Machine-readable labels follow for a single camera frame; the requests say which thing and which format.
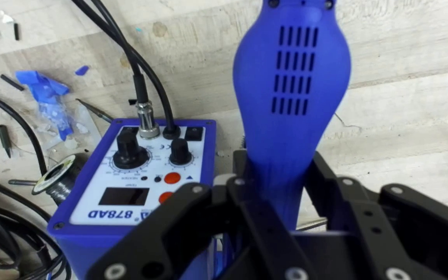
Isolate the cable with metal connector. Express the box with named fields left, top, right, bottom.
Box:
left=69, top=0, right=161, bottom=140

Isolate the blue tape scrap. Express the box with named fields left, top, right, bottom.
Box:
left=15, top=70, right=73, bottom=141

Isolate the blue hot air handle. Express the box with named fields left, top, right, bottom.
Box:
left=233, top=0, right=351, bottom=228

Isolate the blue soldering station box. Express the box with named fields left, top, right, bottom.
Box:
left=48, top=118, right=216, bottom=280

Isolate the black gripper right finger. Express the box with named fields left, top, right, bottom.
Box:
left=304, top=152, right=339, bottom=218

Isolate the black metal nozzle tip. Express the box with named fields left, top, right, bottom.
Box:
left=0, top=124, right=12, bottom=158

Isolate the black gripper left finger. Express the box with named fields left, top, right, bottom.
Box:
left=230, top=149, right=251, bottom=205

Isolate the metal holder ring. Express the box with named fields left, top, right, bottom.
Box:
left=29, top=152, right=88, bottom=207

